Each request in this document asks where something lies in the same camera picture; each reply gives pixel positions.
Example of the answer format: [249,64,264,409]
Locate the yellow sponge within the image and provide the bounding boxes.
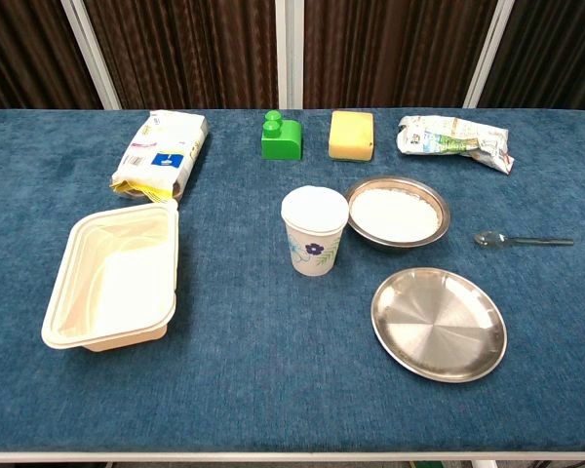
[328,110,375,161]

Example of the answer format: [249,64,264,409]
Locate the cream plastic food container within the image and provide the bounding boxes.
[40,198,180,353]

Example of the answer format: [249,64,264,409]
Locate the white yellow flour bag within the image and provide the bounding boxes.
[109,109,210,204]

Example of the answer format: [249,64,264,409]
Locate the dark brown curtain panel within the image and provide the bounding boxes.
[0,0,103,114]
[303,0,499,110]
[82,0,280,110]
[477,0,585,110]

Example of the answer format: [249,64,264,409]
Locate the blue felt table cover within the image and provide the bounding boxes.
[0,107,585,455]

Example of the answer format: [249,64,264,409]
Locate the white floral paper cup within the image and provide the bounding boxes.
[280,185,350,278]

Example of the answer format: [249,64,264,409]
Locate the metal bowl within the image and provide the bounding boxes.
[345,175,452,253]

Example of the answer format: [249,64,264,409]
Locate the white partition post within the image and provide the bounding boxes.
[59,0,122,110]
[274,0,306,110]
[462,0,517,109]

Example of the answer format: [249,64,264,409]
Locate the flat metal plate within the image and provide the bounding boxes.
[370,266,509,384]

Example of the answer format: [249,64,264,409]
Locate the small metal spoon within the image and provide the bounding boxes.
[473,230,575,249]

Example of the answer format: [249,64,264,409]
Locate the crumpled white snack wrapper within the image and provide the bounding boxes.
[397,114,516,175]

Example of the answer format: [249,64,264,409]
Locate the green toy block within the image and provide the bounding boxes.
[260,110,304,161]

